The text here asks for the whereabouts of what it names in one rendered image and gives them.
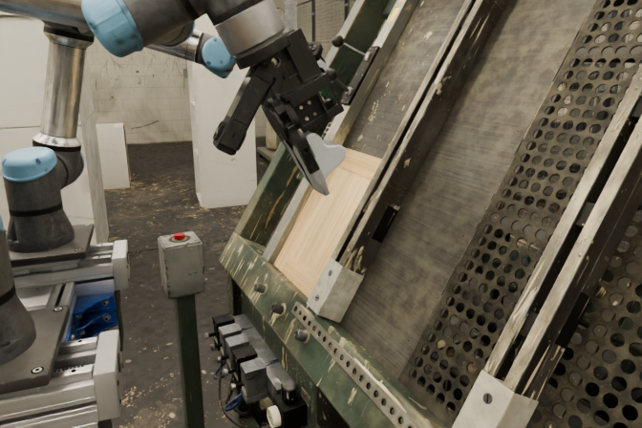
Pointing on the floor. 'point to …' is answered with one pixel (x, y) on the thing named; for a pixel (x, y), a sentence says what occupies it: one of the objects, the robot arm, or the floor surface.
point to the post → (189, 361)
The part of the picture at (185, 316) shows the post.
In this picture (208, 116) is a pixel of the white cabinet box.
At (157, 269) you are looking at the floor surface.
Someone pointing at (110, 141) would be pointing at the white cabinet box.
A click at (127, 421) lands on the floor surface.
